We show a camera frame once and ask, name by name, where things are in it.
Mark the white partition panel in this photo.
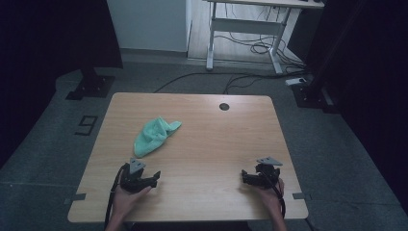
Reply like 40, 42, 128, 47
106, 0, 193, 54

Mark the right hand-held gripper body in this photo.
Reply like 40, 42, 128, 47
251, 156, 284, 190

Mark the short black floor cable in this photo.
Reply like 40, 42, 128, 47
222, 74, 263, 95

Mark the white power strip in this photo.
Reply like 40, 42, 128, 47
285, 76, 308, 88

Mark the right hand-held gripper black cable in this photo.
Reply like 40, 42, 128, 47
262, 172, 287, 219

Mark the black stand base plate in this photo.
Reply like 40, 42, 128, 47
64, 66, 116, 101
291, 80, 341, 115

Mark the white metal-frame desk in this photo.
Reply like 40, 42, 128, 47
204, 0, 325, 76

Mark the green microfibre towel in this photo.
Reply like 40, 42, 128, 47
133, 116, 183, 159

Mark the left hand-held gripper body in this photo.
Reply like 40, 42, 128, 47
119, 157, 151, 194

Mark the tangle of black cables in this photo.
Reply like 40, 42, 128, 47
214, 2, 306, 72

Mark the person's right hand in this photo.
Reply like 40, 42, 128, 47
256, 178, 287, 220

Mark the person's left hand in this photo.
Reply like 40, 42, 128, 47
110, 185, 152, 219

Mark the hand-held gripper black cable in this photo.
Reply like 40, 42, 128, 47
262, 172, 287, 219
103, 163, 130, 231

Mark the grey tape strip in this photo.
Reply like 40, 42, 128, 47
292, 192, 313, 201
63, 192, 88, 206

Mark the dark curtain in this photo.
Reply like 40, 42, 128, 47
0, 0, 125, 168
303, 0, 408, 217

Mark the left hand-held gripper black cable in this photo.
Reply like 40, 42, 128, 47
103, 163, 130, 231

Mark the long black floor cable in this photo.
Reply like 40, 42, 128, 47
153, 70, 310, 94

